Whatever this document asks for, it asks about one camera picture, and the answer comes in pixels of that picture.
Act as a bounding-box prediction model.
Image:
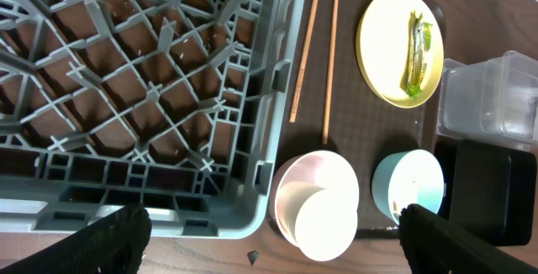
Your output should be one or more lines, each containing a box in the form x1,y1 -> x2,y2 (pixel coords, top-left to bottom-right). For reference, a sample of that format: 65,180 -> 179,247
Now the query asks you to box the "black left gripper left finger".
1,203 -> 152,274

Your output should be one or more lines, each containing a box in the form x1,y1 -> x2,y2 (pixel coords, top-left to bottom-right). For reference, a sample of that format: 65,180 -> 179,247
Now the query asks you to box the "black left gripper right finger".
398,204 -> 537,274

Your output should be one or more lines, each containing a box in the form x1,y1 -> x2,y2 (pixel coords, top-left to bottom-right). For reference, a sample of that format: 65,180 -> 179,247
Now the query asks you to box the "light blue bowl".
371,150 -> 445,224

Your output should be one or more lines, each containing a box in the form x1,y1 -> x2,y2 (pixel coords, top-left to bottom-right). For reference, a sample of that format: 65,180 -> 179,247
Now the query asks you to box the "pink bowl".
269,150 -> 360,232

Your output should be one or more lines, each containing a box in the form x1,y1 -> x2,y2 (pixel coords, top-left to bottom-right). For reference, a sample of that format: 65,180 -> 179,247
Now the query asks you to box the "wooden chopstick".
289,0 -> 319,123
322,0 -> 339,145

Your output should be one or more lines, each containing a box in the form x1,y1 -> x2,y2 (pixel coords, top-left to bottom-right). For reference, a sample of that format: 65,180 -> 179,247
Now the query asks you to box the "green snack wrapper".
401,11 -> 433,98

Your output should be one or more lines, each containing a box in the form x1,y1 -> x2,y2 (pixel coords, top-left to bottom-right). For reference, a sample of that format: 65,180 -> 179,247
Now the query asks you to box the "black waste bin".
434,140 -> 537,246

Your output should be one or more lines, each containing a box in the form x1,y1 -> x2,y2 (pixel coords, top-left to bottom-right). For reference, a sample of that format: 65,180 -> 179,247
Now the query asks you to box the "clear plastic bin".
436,50 -> 537,151

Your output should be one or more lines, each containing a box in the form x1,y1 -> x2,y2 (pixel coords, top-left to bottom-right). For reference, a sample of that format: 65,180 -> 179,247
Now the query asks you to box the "grey plastic dish rack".
1,0 -> 305,239

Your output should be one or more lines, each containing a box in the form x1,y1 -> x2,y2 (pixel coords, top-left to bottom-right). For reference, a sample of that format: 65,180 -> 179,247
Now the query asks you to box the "dark brown serving tray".
276,0 -> 445,240

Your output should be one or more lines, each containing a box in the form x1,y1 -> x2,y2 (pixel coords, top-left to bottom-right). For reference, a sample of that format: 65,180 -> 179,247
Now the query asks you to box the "yellow round plate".
356,0 -> 444,108

